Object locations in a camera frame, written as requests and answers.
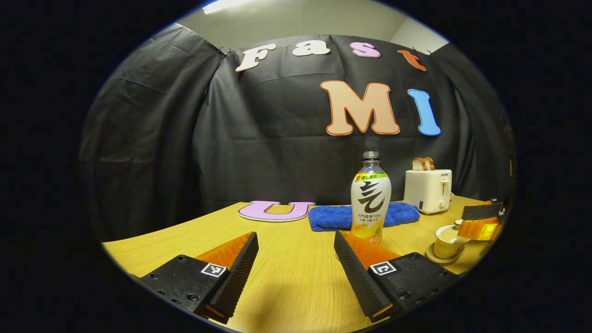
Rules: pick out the toast slice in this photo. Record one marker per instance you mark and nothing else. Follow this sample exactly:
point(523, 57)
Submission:
point(418, 164)
point(430, 163)

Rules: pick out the pink letter cutout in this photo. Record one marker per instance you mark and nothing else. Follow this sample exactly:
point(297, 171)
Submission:
point(273, 212)

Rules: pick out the cream toaster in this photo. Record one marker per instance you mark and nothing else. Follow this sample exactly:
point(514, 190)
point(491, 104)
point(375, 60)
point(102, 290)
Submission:
point(425, 189)

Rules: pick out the black backdrop cloth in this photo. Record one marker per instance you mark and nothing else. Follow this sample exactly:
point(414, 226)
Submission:
point(185, 138)

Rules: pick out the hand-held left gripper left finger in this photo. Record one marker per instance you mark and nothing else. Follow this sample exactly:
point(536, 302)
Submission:
point(236, 277)

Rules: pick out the white porcelain teacup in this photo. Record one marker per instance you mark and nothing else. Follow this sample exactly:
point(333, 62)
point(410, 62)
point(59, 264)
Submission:
point(446, 245)

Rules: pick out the white porcelain saucer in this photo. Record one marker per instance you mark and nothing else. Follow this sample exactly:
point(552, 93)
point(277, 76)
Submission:
point(434, 259)

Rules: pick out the white porcelain teacup lid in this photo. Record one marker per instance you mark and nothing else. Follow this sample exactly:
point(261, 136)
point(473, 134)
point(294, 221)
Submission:
point(458, 223)

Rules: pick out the blue towel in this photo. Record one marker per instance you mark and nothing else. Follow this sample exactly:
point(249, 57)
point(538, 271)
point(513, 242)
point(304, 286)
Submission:
point(333, 217)

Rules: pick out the clear plastic water bottle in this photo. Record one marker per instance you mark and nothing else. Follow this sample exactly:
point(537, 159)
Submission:
point(370, 199)

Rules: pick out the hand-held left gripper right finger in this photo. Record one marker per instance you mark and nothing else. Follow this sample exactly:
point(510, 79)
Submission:
point(356, 277)

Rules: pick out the ceiling light panel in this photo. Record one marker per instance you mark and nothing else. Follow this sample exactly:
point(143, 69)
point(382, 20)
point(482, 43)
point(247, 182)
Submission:
point(226, 5)

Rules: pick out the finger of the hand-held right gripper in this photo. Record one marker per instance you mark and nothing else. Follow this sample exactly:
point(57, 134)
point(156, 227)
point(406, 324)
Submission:
point(478, 229)
point(481, 211)

